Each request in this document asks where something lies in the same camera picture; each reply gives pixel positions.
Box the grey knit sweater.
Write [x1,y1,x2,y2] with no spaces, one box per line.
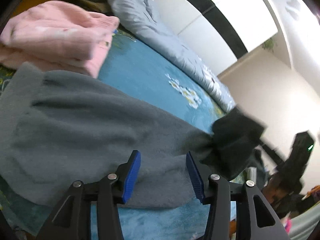
[1,63,212,208]

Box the white black-striped wardrobe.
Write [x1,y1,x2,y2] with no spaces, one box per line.
[154,0,278,75]

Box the black fleece garment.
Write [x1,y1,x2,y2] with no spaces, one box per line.
[201,107,266,181]

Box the teal floral bed blanket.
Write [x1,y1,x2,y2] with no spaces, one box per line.
[1,30,223,239]

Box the grey-blue floral duvet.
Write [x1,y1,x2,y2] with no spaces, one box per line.
[107,0,235,113]

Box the pink fleece garment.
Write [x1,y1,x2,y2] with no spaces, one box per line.
[1,1,120,78]

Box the pale green curtain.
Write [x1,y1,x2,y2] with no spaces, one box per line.
[289,204,320,240]

